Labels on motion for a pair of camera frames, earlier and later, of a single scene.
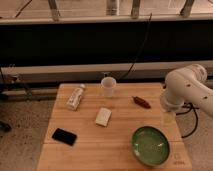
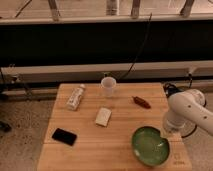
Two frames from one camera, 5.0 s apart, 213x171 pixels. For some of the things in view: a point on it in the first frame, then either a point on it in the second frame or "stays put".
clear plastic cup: x=109 y=83 stays put
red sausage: x=142 y=102 stays put
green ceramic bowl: x=151 y=146 stays put
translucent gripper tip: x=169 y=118 -> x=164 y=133
